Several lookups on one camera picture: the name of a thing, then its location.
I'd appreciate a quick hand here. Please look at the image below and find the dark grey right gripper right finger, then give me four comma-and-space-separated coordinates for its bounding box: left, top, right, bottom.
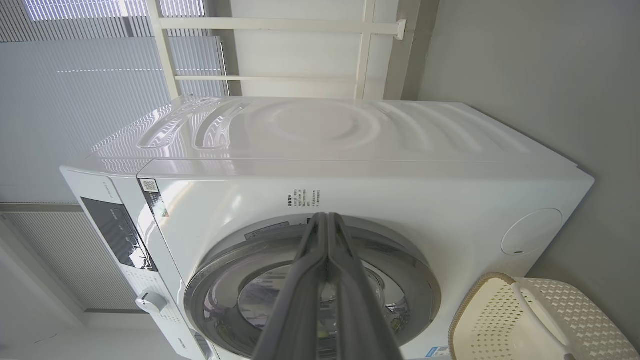
328, 212, 407, 360

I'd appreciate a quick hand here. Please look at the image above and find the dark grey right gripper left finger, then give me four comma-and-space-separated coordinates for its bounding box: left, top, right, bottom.
252, 212, 330, 360

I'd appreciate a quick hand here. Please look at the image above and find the dark grey round washer door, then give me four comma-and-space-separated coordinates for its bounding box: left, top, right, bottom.
183, 213, 443, 360

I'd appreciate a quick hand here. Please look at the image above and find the cream perforated laundry basket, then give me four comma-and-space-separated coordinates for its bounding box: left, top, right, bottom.
448, 272, 640, 360

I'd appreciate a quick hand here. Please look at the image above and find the white front-load washing machine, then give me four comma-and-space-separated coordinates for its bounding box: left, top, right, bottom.
59, 95, 596, 360

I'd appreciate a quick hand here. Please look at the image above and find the white washer control knob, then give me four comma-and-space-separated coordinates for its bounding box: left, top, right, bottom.
135, 290, 169, 316

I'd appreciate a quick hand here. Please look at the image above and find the QR code sticker strip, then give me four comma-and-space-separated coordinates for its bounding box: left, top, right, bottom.
138, 178, 170, 219

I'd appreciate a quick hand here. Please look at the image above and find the round white filter cover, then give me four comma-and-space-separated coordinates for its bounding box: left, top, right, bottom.
500, 207, 565, 257

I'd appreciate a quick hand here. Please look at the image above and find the black washer display panel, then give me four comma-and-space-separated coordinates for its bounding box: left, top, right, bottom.
79, 196, 159, 273

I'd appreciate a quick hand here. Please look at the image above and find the white slatted window blind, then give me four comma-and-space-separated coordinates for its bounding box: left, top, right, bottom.
0, 0, 229, 204
0, 210, 147, 312

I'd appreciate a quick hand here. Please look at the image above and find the white metal railing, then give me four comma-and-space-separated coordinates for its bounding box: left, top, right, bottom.
144, 0, 407, 101

